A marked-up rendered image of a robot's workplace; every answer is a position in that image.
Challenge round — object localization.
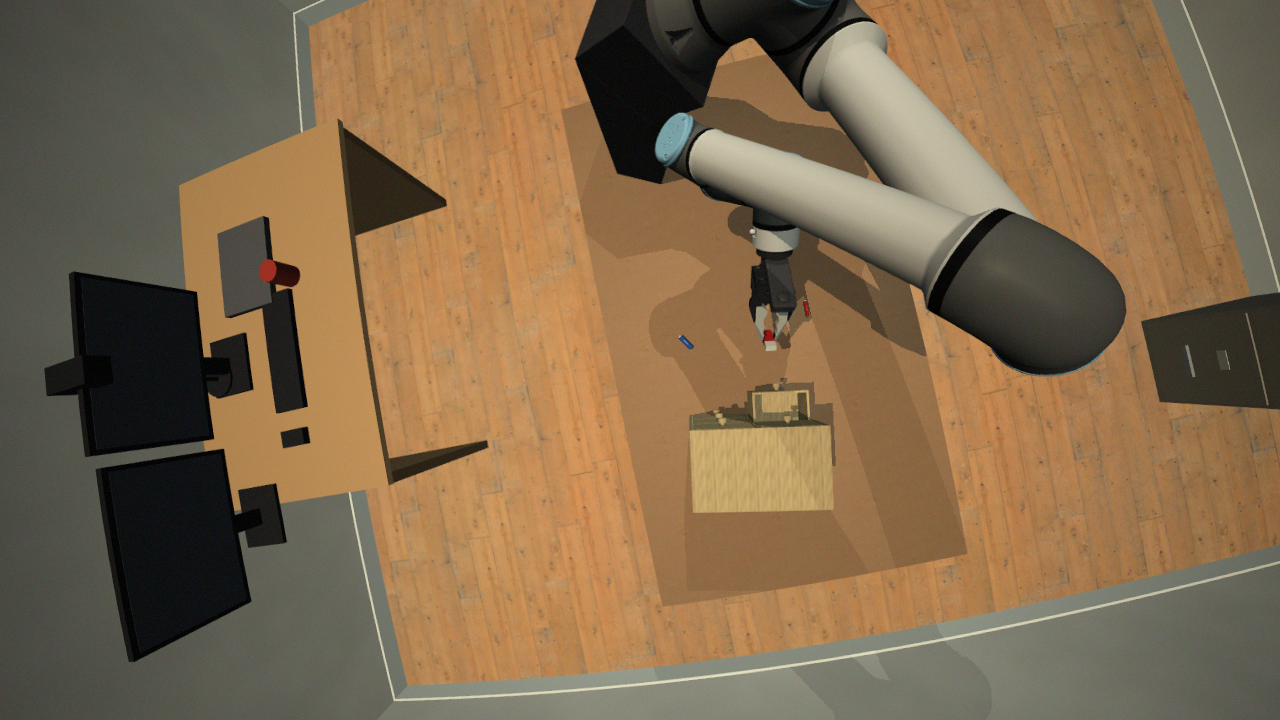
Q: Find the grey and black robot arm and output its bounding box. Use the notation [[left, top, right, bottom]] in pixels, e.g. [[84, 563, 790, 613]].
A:
[[646, 0, 1126, 375]]

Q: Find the brown wooden chest of drawers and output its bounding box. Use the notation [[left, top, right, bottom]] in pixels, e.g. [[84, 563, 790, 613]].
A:
[[689, 413, 835, 512]]

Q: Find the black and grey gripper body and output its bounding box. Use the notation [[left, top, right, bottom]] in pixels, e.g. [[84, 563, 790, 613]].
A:
[[750, 250, 794, 306]]

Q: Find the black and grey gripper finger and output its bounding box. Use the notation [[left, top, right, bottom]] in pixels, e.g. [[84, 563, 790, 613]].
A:
[[749, 292, 767, 342], [773, 313, 792, 341]]

